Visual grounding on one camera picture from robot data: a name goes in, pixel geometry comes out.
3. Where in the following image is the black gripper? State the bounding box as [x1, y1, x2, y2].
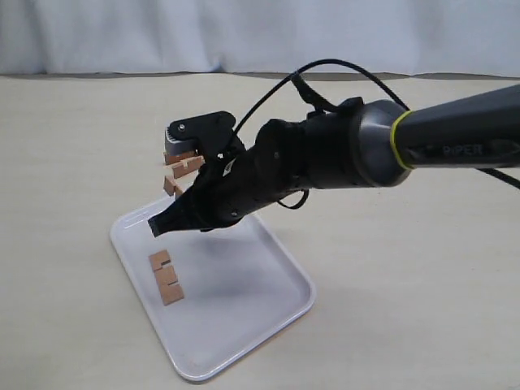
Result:
[190, 97, 364, 231]

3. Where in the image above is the wooden block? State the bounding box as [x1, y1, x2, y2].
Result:
[163, 151, 205, 197]

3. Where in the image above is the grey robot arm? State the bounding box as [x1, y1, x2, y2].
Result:
[149, 86, 519, 236]

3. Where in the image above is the white plastic tray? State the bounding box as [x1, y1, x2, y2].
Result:
[110, 197, 316, 383]

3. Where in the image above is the white backdrop curtain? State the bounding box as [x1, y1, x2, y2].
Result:
[1, 1, 519, 77]

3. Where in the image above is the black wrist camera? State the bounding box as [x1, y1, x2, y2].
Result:
[165, 110, 236, 159]

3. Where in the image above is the black cable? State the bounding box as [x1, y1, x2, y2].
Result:
[231, 58, 520, 210]

